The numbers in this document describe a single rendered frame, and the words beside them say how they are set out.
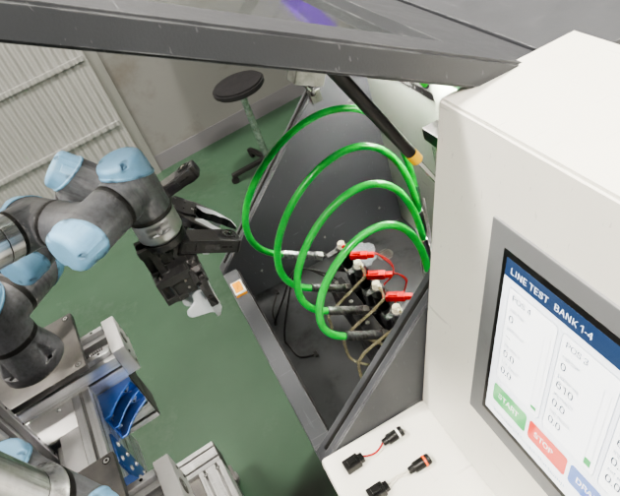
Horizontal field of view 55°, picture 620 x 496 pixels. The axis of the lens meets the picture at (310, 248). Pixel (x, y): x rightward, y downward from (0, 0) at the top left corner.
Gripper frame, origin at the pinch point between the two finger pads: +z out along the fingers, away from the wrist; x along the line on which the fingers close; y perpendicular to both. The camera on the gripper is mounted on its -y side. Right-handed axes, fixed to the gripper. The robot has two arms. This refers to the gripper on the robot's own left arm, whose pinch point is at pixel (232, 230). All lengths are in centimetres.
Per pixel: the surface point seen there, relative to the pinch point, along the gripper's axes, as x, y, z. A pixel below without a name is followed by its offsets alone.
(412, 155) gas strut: 31.5, -32.8, 12.2
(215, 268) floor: -180, 93, 35
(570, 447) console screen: 60, -14, 37
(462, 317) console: 38, -16, 29
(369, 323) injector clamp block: 3.1, 6.6, 35.2
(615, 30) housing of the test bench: 25, -61, 33
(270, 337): -6.8, 23.6, 20.4
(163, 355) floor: -132, 122, 23
